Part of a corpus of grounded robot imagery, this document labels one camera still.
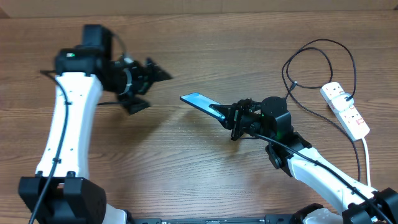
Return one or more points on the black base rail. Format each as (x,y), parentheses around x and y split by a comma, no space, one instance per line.
(267,219)

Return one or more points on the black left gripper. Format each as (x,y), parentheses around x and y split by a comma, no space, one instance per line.
(145,81)

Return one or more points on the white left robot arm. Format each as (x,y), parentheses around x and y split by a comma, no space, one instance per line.
(61,190)

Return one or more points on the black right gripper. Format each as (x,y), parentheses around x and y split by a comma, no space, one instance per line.
(232,114)

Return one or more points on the white power strip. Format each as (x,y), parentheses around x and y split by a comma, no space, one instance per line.
(350,119)

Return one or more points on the white charger plug adapter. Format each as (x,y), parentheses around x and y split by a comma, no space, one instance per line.
(341,102)

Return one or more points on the blue Samsung smartphone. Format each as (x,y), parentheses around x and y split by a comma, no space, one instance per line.
(202,103)

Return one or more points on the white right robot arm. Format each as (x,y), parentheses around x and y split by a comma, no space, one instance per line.
(270,121)

